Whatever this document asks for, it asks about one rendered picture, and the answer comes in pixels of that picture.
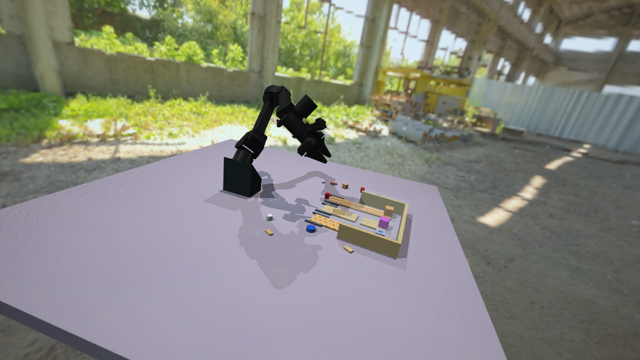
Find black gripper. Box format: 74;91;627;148
292;122;332;164

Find tan flat board with red stripes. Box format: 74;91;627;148
328;196;353;208

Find orange polka-dot strip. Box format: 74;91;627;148
310;214;340;232

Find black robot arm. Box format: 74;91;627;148
232;85;327;164

